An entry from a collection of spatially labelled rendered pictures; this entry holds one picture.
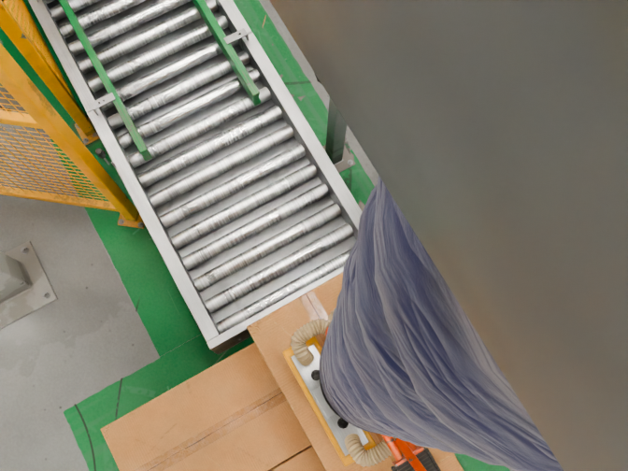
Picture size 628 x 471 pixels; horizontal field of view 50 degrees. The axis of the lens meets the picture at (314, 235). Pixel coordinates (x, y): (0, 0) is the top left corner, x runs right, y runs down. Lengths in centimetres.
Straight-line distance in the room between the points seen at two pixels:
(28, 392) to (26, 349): 18
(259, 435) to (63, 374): 105
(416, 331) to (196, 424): 211
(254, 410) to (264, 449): 13
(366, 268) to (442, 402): 10
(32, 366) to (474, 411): 289
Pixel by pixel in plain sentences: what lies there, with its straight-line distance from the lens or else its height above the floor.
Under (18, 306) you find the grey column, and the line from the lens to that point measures 317.
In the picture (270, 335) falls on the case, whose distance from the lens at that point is 197.
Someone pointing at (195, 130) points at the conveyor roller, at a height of 55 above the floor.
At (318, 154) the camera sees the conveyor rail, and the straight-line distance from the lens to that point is 248.
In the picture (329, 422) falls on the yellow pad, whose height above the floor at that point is 108.
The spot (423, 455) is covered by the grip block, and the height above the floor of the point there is 120.
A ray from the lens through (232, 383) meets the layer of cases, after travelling 237.
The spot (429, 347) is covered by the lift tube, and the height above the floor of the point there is 262.
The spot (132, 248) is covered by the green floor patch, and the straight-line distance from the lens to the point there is 308.
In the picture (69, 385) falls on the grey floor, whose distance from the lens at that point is 307.
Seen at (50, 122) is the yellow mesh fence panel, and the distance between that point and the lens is 216.
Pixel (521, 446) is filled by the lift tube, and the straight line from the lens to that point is 31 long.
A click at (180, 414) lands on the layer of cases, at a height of 54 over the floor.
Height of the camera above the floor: 290
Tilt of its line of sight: 75 degrees down
